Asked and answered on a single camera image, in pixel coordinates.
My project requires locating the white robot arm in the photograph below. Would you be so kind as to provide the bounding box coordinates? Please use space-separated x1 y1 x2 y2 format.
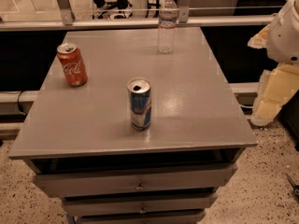
267 0 299 64

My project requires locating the blue silver redbull can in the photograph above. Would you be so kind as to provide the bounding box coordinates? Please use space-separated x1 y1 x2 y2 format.
127 77 151 131

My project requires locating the red coca-cola can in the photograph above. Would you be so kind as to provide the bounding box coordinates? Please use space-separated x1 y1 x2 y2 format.
57 43 88 87

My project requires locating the grey drawer cabinet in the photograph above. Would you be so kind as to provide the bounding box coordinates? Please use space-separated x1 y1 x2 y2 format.
10 28 256 224

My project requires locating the top grey drawer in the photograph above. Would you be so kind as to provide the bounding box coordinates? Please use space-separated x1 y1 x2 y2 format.
34 164 237 197

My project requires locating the grey drawer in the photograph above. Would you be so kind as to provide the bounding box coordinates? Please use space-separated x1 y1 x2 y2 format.
34 164 237 197
79 210 206 224
63 192 217 217

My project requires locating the metal railing beam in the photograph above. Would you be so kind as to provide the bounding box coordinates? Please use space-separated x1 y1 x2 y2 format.
0 15 274 32

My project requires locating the clear plastic water bottle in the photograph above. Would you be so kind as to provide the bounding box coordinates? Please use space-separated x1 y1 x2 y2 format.
158 0 178 53

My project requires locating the middle grey drawer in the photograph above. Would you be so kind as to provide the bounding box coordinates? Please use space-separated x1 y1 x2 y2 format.
63 192 217 217

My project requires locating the bottom grey drawer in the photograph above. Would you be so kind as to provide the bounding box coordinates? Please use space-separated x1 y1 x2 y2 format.
79 210 206 224

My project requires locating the black cable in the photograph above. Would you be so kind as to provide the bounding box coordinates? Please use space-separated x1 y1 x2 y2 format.
16 91 26 115

